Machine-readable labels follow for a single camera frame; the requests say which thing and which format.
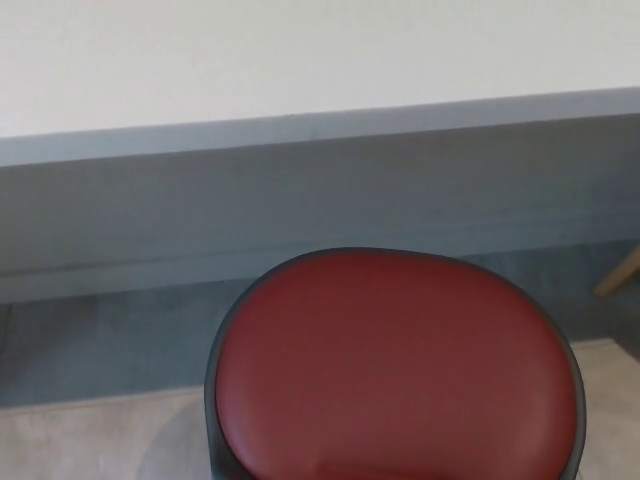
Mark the red-cushioned dark stool wooden legs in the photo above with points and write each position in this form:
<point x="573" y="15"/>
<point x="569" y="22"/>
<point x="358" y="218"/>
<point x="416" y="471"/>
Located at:
<point x="395" y="365"/>

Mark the wooden-legged stool chrome footrest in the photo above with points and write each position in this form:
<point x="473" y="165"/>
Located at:
<point x="620" y="272"/>

